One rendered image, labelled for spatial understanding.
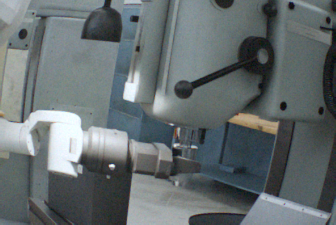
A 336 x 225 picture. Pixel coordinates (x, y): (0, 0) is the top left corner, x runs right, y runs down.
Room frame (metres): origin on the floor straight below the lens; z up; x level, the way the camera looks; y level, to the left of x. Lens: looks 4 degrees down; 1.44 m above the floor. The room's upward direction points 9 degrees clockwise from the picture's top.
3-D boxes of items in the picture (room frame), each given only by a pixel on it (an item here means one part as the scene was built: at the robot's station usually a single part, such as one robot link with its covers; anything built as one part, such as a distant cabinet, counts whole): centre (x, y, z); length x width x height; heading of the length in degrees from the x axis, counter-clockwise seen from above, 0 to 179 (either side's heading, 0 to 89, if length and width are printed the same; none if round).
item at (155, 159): (1.26, 0.05, 1.23); 0.13 x 0.12 x 0.10; 11
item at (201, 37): (1.28, -0.05, 1.47); 0.21 x 0.19 x 0.32; 32
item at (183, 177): (1.28, -0.04, 1.23); 0.05 x 0.05 x 0.06
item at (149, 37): (1.22, 0.05, 1.45); 0.04 x 0.04 x 0.21; 32
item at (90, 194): (1.64, 0.17, 1.07); 0.22 x 0.12 x 0.20; 43
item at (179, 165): (1.25, -0.05, 1.23); 0.06 x 0.02 x 0.03; 100
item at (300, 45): (1.38, -0.21, 1.47); 0.24 x 0.19 x 0.26; 32
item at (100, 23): (1.15, 0.13, 1.47); 0.07 x 0.07 x 0.06
